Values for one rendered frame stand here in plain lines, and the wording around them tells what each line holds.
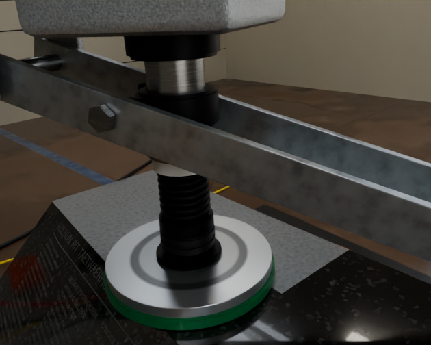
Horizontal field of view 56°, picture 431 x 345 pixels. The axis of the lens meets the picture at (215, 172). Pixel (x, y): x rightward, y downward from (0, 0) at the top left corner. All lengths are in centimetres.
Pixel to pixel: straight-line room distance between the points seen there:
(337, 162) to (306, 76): 572
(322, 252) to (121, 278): 27
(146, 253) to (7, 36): 477
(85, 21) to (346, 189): 26
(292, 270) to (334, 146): 17
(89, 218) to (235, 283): 32
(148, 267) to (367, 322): 26
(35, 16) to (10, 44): 483
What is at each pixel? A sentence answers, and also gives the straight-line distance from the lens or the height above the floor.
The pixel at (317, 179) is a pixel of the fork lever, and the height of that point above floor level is 99.
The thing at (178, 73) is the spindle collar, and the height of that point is 108.
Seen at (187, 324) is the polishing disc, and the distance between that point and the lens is 46.
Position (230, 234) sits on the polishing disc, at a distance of 57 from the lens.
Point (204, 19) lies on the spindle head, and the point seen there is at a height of 113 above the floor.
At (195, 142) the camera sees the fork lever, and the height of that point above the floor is 102.
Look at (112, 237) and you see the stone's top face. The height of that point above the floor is 82.
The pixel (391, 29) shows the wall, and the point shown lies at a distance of 558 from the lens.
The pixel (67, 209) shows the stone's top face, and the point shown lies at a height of 82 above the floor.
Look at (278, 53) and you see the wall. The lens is 644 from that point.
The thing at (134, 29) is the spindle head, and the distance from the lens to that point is 35.
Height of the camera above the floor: 114
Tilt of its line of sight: 22 degrees down
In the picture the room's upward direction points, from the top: 3 degrees counter-clockwise
